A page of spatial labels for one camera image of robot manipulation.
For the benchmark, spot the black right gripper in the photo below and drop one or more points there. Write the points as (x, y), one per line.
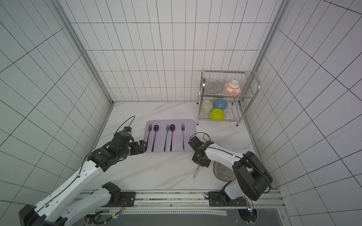
(201, 157)

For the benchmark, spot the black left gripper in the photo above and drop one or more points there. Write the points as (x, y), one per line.
(135, 146)

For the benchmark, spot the pink handled silver spoon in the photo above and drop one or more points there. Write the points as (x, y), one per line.
(196, 171)

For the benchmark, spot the dark purple metal spoon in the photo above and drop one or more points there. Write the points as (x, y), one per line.
(155, 129)

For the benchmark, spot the magenta metal spoon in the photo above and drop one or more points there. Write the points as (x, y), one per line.
(172, 129)

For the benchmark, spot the blue metal fork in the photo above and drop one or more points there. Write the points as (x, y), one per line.
(167, 131)

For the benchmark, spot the purple metal fork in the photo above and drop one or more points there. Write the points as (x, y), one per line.
(149, 131)

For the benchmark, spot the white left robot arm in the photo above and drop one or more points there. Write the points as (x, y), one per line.
(57, 209)

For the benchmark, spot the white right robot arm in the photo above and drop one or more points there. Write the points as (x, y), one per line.
(252, 178)

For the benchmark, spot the grey oval plate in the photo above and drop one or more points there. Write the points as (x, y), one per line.
(223, 173)

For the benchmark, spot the lavender plastic tray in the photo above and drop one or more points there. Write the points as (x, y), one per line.
(190, 129)

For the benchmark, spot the lime green bowl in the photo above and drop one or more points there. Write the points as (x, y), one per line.
(217, 114)

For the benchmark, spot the pale green cup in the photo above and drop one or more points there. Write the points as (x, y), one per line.
(207, 106)

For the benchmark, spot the blue bowl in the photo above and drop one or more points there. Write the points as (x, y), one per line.
(220, 103)

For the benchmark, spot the steel dish rack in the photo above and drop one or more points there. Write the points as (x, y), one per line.
(238, 105)

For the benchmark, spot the grey round plate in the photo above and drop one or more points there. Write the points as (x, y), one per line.
(213, 87)

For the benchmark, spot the orange white bowl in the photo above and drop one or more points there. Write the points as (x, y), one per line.
(233, 87)

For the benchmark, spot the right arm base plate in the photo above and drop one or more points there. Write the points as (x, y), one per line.
(220, 199)

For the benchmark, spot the aluminium mounting rail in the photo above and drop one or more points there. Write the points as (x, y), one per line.
(189, 202)

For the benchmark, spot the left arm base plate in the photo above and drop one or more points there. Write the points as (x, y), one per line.
(127, 199)

